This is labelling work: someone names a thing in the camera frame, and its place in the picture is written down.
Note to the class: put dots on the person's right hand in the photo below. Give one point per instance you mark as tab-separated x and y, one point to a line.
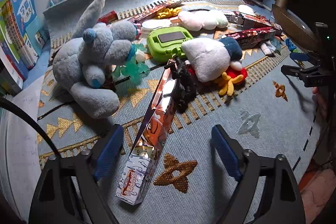
320	103

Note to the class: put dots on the yellow toy figure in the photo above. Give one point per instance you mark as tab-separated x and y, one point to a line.
168	12

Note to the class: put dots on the teal translucent toy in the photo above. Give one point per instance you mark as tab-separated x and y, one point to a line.
131	67

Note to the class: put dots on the row of books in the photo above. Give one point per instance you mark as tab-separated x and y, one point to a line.
21	29

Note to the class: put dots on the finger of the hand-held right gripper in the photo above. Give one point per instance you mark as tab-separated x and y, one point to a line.
294	70
299	56

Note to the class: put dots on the white checked eraser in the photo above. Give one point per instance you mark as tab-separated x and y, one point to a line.
267	48

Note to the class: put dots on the brown woven basket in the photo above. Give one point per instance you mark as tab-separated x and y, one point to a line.
291	27

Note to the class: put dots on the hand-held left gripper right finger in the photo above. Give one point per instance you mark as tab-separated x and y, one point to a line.
225	154

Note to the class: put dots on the white and blue plush bird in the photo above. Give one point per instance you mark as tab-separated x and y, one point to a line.
207	56

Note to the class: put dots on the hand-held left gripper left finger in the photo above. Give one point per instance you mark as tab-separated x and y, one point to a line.
110	151

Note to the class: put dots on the green plastic case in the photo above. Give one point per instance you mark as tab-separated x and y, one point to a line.
162	49

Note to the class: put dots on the long printed card box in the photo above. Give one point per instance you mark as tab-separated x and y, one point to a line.
157	8
252	19
249	37
109	16
155	129

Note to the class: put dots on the black toy figure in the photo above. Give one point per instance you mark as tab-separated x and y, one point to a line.
185	87

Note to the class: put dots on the small blue toy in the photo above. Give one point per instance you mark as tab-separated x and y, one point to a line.
290	43

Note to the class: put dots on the blue patterned rug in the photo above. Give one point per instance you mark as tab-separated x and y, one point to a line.
262	98

